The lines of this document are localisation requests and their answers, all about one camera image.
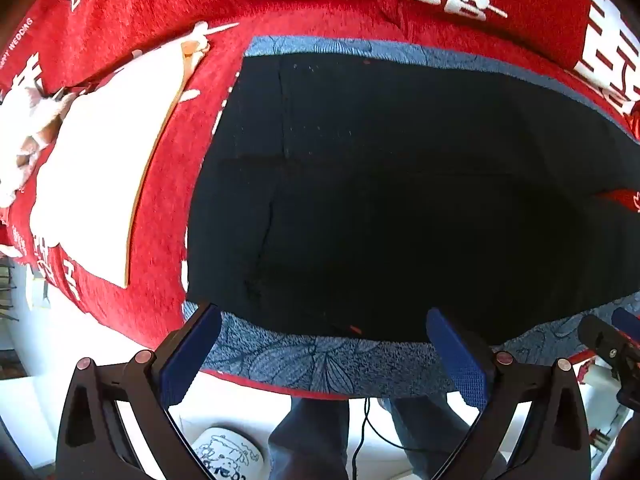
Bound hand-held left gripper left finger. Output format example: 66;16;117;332
55;302;223;480

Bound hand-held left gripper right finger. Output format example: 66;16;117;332
425;307;593;480

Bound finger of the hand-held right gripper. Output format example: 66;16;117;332
577;314;640;406
612;306;640;333

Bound black pants with patterned lining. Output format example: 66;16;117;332
182;35;640;396

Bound person's right leg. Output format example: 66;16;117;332
382;392;482;480

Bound person's leg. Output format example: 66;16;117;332
267;396;351;480
382;392;482;480

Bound white cartoon-print slipper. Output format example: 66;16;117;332
191;426;266;480

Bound person's left leg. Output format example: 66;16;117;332
267;396;351;480

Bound small white box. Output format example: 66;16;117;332
26;267;52;311

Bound red printed blanket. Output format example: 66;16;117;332
0;0;640;402

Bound white folded cloth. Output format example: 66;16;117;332
29;22;212;290

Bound white pink crumpled cloth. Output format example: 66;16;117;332
0;84;77;207

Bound black cable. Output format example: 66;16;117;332
351;397;372;480

